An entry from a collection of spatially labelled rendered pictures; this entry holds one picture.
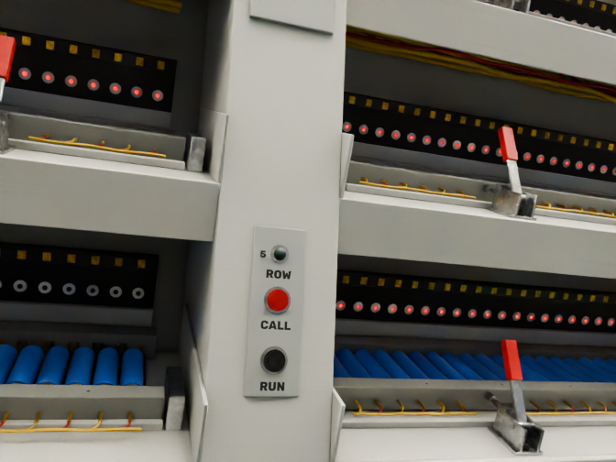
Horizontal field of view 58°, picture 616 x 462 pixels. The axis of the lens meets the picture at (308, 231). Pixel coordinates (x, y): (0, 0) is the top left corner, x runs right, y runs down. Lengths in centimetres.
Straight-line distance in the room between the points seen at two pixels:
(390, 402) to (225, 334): 19
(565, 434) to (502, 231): 20
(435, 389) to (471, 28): 33
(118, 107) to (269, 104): 20
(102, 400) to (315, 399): 15
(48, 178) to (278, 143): 16
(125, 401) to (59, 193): 16
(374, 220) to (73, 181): 23
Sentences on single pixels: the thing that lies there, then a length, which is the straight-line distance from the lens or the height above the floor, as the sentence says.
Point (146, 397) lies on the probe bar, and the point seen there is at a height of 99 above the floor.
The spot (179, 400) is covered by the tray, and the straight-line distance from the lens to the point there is 44.
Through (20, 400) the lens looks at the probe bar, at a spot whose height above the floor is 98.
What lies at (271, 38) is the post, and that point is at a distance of 47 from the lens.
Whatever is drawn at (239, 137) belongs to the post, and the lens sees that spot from 43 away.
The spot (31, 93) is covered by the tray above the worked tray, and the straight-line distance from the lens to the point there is 61.
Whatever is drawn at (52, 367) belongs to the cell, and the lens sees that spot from 50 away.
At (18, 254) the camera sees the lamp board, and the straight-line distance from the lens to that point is 56.
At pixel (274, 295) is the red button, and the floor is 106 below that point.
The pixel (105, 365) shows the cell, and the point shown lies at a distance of 50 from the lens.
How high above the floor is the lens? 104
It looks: 10 degrees up
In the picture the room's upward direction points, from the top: 3 degrees clockwise
